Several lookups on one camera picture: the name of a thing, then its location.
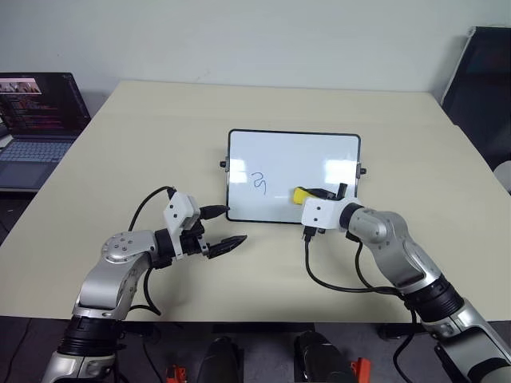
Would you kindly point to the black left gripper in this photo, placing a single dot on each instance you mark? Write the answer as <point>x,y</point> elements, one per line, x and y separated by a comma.
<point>195,241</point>

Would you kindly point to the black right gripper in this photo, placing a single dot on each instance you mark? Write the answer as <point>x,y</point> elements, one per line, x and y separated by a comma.
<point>325,194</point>

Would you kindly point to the yellow whiteboard eraser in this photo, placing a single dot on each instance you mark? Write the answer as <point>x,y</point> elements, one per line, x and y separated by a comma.
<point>299,195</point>

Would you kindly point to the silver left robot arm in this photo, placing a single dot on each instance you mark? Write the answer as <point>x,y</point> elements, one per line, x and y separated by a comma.
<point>116,275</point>

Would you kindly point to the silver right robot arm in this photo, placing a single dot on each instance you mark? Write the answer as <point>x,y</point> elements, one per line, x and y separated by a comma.
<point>403,247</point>

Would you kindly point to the black-framed small whiteboard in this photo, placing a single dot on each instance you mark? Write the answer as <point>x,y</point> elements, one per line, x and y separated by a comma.
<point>295,163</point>

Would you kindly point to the dark rounded shape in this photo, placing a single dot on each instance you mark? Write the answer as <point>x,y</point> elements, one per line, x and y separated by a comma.
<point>221,359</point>
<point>319,359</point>

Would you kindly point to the orange plastic part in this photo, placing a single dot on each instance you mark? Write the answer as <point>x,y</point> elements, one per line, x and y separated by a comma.
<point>175,375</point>
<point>360,371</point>

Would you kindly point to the grey rounded chair part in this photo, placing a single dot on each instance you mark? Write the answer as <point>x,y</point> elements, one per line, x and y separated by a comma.
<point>504,172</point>

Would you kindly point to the black monitor panel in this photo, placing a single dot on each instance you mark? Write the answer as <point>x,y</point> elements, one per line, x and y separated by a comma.
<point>485,91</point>

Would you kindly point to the grey open laptop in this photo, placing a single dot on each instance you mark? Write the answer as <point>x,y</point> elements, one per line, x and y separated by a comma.
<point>36,119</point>

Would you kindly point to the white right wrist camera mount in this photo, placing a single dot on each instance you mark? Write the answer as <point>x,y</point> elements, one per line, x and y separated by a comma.
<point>321,213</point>

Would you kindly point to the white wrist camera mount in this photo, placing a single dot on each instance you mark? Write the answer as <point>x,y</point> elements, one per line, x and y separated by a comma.
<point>321,213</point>
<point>179,207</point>

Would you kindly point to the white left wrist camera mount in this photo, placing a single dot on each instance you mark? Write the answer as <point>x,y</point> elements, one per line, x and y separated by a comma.
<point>179,207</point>

